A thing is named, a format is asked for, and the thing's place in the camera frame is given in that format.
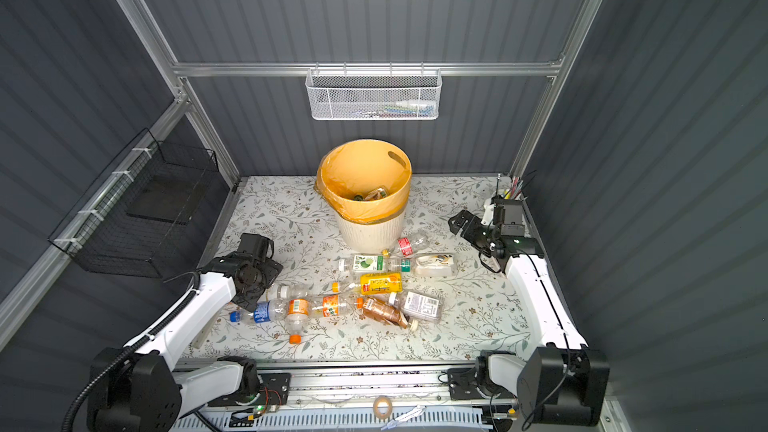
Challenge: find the masking tape roll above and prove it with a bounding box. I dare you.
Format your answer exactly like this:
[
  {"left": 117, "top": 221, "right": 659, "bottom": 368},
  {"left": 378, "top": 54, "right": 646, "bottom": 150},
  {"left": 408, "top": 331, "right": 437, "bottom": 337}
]
[{"left": 373, "top": 395, "right": 393, "bottom": 421}]

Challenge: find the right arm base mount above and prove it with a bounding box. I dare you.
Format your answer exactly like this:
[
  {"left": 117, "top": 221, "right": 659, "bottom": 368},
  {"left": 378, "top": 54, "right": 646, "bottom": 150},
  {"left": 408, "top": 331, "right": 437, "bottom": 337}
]
[{"left": 446, "top": 367, "right": 516, "bottom": 401}]

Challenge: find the white pen holder cup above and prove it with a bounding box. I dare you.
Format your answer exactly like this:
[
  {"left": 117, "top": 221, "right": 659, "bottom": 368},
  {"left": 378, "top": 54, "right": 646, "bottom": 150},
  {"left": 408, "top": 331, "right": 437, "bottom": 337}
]
[{"left": 497, "top": 176, "right": 528, "bottom": 201}]

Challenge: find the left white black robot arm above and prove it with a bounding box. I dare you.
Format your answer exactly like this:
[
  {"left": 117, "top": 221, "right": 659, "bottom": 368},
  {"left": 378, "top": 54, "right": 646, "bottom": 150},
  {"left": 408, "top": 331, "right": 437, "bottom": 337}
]
[{"left": 61, "top": 233, "right": 283, "bottom": 431}]

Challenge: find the blue label clear bottle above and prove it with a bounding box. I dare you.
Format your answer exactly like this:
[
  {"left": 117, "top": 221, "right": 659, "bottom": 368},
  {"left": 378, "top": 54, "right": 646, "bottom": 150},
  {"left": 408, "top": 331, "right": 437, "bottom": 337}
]
[{"left": 229, "top": 300, "right": 287, "bottom": 324}]

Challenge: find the white wire wall basket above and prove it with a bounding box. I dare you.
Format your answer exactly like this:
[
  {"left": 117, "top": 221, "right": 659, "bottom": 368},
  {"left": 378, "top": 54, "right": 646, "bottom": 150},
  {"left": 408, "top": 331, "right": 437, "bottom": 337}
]
[{"left": 305, "top": 70, "right": 443, "bottom": 121}]

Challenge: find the yellow label bottle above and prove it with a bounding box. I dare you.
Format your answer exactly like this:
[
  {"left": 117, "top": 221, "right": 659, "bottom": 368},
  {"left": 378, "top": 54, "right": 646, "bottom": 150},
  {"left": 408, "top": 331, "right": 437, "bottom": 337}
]
[{"left": 331, "top": 272, "right": 403, "bottom": 296}]

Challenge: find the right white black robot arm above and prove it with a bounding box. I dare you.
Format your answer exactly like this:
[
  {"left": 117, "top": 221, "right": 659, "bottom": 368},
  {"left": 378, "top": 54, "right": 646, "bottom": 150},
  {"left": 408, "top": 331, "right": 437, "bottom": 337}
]
[{"left": 447, "top": 195, "right": 610, "bottom": 428}]

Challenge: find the orange label clear bottle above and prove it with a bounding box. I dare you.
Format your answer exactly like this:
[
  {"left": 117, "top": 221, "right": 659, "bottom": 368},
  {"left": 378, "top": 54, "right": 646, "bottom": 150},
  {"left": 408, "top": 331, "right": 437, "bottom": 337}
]
[{"left": 285, "top": 298, "right": 311, "bottom": 345}]

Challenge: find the white label milk-tea bottle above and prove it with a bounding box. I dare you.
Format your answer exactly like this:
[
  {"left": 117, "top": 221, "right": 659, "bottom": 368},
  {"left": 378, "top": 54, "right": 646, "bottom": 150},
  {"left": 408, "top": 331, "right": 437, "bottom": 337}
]
[{"left": 400, "top": 253, "right": 457, "bottom": 278}]

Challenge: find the floral table mat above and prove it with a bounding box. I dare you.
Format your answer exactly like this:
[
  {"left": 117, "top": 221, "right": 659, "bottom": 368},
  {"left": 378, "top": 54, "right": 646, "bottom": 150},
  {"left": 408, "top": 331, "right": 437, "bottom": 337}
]
[{"left": 184, "top": 176, "right": 536, "bottom": 362}]

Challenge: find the green label small bottle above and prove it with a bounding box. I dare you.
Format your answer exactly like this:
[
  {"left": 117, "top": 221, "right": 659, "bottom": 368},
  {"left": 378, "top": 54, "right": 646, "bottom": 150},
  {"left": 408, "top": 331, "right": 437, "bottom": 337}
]
[{"left": 338, "top": 254, "right": 387, "bottom": 275}]

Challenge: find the brown label tea bottle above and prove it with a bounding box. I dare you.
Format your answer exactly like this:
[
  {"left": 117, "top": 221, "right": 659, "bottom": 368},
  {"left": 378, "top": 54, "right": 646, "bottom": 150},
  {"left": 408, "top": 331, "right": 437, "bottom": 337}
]
[{"left": 364, "top": 187, "right": 389, "bottom": 201}]

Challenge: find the yellow bin liner bag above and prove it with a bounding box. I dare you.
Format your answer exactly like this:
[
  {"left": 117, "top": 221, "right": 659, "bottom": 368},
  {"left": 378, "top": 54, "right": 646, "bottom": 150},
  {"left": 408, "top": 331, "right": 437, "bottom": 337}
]
[{"left": 314, "top": 139, "right": 413, "bottom": 224}]

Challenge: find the white label clear bottle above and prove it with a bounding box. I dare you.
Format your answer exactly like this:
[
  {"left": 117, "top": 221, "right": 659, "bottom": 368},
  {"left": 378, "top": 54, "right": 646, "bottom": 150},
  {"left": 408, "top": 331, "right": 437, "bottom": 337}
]
[{"left": 387, "top": 291, "right": 443, "bottom": 322}]

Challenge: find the red label clear bottle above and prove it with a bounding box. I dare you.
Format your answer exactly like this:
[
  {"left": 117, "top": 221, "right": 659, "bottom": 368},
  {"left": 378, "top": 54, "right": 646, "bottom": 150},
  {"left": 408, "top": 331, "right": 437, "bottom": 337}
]
[{"left": 395, "top": 233, "right": 430, "bottom": 257}]

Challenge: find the orange label crushed bottle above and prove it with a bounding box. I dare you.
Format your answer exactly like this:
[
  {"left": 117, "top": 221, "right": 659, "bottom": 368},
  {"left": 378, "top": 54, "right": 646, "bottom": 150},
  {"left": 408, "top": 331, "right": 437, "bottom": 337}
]
[{"left": 309, "top": 294, "right": 358, "bottom": 319}]

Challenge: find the black wire side basket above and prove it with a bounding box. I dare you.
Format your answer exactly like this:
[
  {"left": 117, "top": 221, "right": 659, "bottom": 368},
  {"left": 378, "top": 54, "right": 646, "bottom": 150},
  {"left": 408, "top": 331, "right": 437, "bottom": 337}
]
[{"left": 49, "top": 135, "right": 220, "bottom": 280}]

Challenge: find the white tube in basket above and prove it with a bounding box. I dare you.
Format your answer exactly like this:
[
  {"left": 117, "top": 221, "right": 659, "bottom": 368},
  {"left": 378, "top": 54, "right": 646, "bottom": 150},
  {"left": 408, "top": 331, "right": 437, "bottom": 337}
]
[{"left": 396, "top": 99, "right": 437, "bottom": 113}]

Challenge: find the cream ribbed waste bin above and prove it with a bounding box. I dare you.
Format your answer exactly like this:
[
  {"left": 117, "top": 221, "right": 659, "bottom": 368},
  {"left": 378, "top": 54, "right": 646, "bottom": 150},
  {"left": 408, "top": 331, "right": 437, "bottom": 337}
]
[{"left": 333, "top": 209, "right": 406, "bottom": 254}]

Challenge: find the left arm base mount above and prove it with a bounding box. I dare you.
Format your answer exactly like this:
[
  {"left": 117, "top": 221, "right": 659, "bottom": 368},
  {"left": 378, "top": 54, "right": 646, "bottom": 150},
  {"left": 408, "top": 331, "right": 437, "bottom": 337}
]
[{"left": 208, "top": 373, "right": 292, "bottom": 410}]

